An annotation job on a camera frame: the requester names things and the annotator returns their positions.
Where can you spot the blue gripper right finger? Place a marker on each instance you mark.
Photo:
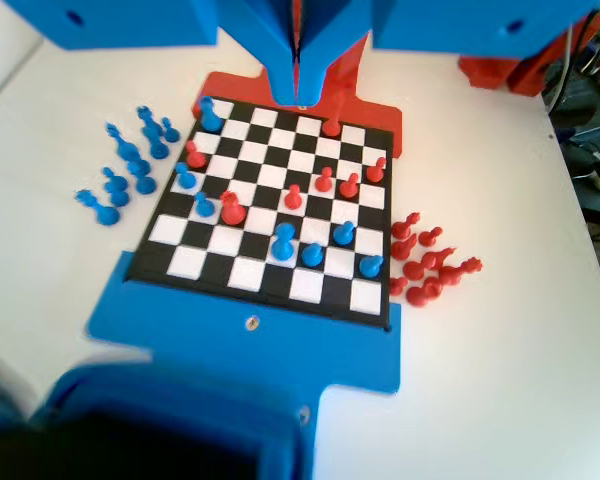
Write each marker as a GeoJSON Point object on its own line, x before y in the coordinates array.
{"type": "Point", "coordinates": [340, 22]}

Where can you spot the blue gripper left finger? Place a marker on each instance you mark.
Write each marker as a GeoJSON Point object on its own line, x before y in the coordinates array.
{"type": "Point", "coordinates": [260, 30]}

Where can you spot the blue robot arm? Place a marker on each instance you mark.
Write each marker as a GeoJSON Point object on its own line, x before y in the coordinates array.
{"type": "Point", "coordinates": [180, 400]}

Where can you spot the blue rook chess piece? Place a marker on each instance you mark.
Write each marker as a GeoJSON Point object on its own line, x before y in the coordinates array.
{"type": "Point", "coordinates": [150, 127]}
{"type": "Point", "coordinates": [210, 117]}

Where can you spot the large red piece front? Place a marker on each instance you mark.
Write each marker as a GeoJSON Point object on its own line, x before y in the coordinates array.
{"type": "Point", "coordinates": [332, 125]}

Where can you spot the blue pawn chess piece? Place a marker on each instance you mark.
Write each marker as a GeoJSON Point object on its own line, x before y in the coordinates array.
{"type": "Point", "coordinates": [204, 207]}
{"type": "Point", "coordinates": [371, 267]}
{"type": "Point", "coordinates": [117, 192]}
{"type": "Point", "coordinates": [170, 132]}
{"type": "Point", "coordinates": [182, 178]}
{"type": "Point", "coordinates": [311, 256]}
{"type": "Point", "coordinates": [345, 235]}

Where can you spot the blue bishop chess piece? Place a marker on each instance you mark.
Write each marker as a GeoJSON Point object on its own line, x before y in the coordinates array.
{"type": "Point", "coordinates": [125, 147]}
{"type": "Point", "coordinates": [144, 185]}

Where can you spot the red rook chess piece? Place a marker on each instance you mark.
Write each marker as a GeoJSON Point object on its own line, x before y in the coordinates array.
{"type": "Point", "coordinates": [422, 295]}
{"type": "Point", "coordinates": [232, 211]}

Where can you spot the blue plastic chess queen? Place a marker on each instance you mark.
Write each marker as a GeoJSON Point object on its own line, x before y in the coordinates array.
{"type": "Point", "coordinates": [105, 215]}

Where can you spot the red queen chess piece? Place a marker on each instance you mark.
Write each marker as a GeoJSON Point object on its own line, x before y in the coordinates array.
{"type": "Point", "coordinates": [452, 276]}

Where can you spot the black and white chessboard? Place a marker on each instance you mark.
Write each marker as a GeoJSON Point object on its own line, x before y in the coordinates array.
{"type": "Point", "coordinates": [260, 165]}

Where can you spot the dark laptop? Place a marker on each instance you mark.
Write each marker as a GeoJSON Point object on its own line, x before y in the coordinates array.
{"type": "Point", "coordinates": [580, 120]}

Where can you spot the blue arm base plate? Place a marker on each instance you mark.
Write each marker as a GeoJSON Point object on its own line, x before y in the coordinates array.
{"type": "Point", "coordinates": [280, 350]}

